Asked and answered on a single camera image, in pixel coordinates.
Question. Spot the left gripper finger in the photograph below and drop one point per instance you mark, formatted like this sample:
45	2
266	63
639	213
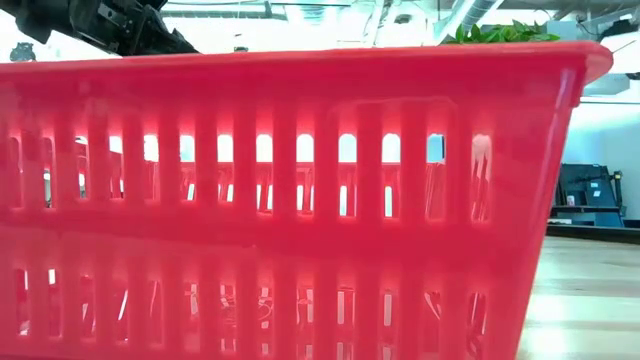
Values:
160	44

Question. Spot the red slotted plastic basket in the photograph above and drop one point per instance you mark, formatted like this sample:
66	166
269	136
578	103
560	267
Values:
300	240

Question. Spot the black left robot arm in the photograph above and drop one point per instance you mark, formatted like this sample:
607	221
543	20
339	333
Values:
30	17

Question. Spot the black ceiling device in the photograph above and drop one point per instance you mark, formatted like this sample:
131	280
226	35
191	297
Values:
22	52

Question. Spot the green leafy plant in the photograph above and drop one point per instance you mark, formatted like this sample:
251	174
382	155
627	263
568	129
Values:
500	34

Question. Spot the small white cup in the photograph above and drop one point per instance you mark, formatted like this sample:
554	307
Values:
570	201

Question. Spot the blue machine cart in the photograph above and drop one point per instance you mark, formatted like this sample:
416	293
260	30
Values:
585	190

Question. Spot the black overhead fixture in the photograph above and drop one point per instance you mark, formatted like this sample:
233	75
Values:
622	29

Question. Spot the black hanging ceiling camera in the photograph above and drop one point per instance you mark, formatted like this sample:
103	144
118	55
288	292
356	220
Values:
241	49

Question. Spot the slanted silver ventilation duct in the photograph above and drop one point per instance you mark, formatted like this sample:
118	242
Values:
472	15

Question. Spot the black aluminium table frame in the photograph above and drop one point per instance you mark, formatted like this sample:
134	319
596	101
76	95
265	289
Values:
590	234

